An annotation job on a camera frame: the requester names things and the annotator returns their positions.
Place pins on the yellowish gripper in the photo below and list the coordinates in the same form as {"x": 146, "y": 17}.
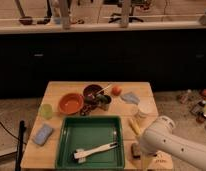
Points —
{"x": 145, "y": 161}

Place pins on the dark grape cluster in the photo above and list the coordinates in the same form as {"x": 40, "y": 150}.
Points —
{"x": 87, "y": 108}

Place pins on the blue sponge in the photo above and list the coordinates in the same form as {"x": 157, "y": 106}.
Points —
{"x": 43, "y": 134}

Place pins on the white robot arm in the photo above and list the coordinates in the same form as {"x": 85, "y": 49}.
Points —
{"x": 159, "y": 137}

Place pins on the white spatula brush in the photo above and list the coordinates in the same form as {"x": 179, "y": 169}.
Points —
{"x": 85, "y": 153}

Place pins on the dark maroon bowl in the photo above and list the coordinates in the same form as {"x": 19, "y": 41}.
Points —
{"x": 91, "y": 90}

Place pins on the dark green mug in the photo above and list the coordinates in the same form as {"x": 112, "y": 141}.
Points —
{"x": 104, "y": 101}

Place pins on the orange red bowl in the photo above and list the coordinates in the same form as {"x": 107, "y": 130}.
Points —
{"x": 70, "y": 103}

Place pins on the wooden chopstick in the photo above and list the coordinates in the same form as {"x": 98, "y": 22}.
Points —
{"x": 103, "y": 89}

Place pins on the grey blue cloth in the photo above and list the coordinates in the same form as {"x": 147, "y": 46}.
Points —
{"x": 130, "y": 97}

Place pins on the orange fruit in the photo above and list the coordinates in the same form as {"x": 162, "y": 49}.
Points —
{"x": 116, "y": 90}

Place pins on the green plastic tray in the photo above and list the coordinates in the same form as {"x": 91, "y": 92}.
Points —
{"x": 87, "y": 133}

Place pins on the whiteboard eraser with wooden top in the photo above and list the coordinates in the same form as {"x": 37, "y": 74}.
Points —
{"x": 135, "y": 151}

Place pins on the green translucent cup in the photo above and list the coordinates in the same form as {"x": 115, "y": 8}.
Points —
{"x": 46, "y": 111}

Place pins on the black stand with cable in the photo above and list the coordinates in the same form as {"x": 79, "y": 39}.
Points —
{"x": 16, "y": 152}

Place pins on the white plastic cup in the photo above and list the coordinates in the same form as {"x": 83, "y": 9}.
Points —
{"x": 142, "y": 113}

